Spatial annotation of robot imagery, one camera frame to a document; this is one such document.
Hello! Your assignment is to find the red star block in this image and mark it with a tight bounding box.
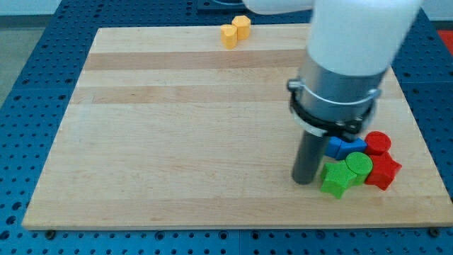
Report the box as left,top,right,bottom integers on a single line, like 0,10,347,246
365,152,402,191

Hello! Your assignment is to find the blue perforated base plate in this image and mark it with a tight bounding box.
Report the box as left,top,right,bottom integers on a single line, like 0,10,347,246
1,0,452,254

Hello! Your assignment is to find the green star block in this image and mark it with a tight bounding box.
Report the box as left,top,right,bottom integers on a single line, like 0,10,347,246
320,160,357,199

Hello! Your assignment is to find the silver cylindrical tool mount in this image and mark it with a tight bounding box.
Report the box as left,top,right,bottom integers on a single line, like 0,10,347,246
287,54,384,142

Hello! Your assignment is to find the red cylinder block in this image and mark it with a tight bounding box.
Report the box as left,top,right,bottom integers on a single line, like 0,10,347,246
365,131,391,155

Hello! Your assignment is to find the yellow heart block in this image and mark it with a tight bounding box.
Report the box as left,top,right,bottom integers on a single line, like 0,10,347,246
220,24,238,50

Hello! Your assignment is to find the wooden board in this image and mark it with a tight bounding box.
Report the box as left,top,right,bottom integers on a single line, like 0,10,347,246
22,24,452,230

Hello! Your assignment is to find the yellow hexagon block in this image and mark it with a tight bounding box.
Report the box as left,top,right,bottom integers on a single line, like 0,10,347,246
231,16,251,40

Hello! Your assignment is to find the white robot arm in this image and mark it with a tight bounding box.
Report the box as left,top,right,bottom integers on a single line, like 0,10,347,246
243,0,422,184

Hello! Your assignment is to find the green cylinder block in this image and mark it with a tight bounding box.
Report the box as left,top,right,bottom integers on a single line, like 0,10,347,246
345,152,373,186

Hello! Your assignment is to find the blue cube block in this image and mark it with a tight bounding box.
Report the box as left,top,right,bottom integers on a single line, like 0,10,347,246
325,137,367,161

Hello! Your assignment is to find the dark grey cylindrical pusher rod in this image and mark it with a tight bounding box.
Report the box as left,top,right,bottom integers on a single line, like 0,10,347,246
292,131,330,185

